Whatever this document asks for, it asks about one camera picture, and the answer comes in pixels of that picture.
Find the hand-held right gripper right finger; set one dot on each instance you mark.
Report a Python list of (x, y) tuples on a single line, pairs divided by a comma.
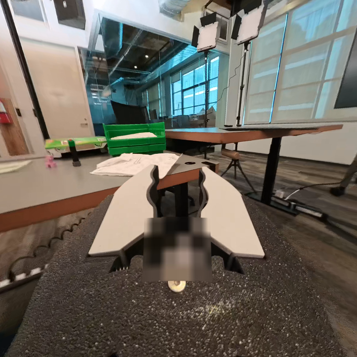
[(231, 217)]

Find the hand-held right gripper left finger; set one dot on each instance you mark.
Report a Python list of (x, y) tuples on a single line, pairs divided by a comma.
[(122, 217)]

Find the grey desk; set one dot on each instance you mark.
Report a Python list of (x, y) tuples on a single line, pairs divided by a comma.
[(41, 189)]

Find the white crumpled paper bag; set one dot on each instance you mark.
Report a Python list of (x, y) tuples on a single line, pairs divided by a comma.
[(117, 167), (164, 161)]

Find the small tripod with wooden roll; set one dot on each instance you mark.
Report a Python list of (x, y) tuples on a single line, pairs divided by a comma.
[(233, 164)]

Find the green plastic crate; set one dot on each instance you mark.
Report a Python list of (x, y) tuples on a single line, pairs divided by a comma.
[(134, 145)]

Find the black power strip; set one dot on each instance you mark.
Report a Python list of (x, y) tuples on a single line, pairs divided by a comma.
[(306, 210)]

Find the black green brick stand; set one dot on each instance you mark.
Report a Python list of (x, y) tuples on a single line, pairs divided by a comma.
[(74, 153)]

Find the wooden table black legs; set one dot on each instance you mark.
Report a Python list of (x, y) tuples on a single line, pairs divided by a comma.
[(223, 134)]

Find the green toy box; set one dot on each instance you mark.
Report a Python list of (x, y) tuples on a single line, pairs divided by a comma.
[(83, 142)]

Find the pink brick pig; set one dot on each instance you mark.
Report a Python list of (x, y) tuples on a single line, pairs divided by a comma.
[(50, 161)]

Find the black high-back chair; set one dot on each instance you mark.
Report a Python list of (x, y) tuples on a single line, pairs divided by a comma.
[(128, 113)]

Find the white door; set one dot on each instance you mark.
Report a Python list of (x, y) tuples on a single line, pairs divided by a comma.
[(55, 92)]

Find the red fire alarm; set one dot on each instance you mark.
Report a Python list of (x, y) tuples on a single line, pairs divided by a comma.
[(4, 111)]

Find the studio light on stand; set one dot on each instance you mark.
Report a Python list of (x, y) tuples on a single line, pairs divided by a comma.
[(207, 36), (249, 28)]

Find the dark wall screen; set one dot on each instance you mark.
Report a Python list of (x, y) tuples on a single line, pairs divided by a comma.
[(347, 81)]

